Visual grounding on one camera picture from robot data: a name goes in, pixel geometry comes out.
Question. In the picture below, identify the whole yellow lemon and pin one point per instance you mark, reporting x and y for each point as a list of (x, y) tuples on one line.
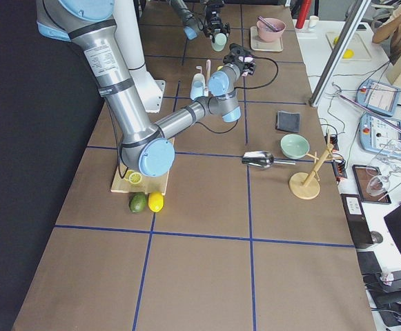
[(155, 201)]

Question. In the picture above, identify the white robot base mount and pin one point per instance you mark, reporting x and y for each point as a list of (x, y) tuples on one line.
[(151, 91)]

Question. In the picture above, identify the white paper cup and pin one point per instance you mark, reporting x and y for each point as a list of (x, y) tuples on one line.
[(313, 21)]

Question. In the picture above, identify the red thermos bottle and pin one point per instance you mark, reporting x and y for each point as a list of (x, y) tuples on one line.
[(304, 10)]

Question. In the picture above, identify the white tray with lemons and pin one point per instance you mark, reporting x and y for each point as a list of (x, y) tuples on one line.
[(356, 47)]

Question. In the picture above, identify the wooden mug tree stand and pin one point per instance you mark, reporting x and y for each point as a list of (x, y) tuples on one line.
[(306, 185)]

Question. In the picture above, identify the mint green cup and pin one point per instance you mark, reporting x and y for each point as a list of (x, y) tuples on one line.
[(219, 41)]

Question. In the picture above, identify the beige serving tray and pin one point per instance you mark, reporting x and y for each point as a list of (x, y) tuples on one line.
[(259, 45)]

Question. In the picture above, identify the lemon slice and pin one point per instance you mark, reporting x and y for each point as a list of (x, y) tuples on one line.
[(135, 178)]

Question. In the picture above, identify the pink bowl with ice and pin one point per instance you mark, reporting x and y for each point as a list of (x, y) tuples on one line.
[(266, 34)]

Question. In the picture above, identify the aluminium frame post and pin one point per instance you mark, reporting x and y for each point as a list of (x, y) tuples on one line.
[(346, 34)]

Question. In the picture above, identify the grey folded cloth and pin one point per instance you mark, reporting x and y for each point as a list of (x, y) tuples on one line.
[(288, 121)]

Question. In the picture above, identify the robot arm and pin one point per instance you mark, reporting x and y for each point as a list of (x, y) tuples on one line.
[(192, 22), (108, 34)]

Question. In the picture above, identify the bamboo cutting board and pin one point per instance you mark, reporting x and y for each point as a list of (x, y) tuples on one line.
[(152, 184)]

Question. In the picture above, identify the mint green bowl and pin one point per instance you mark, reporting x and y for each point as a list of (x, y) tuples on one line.
[(294, 146)]

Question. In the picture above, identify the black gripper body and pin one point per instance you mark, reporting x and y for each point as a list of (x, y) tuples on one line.
[(233, 59), (214, 18)]

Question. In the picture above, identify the white wire cup rack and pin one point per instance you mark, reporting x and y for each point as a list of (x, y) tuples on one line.
[(206, 73)]

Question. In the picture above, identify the blue teach pendant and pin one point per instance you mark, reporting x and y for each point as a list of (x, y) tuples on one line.
[(377, 135), (378, 97)]

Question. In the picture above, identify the stainless steel scoop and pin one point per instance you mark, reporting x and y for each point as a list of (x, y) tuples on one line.
[(264, 159)]

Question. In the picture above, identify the light blue cup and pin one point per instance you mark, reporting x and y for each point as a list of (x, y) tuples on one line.
[(197, 90)]

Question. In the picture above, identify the green avocado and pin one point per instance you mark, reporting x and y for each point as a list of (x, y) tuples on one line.
[(137, 202)]

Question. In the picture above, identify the cream white cup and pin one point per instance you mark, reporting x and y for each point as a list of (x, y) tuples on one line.
[(199, 77)]

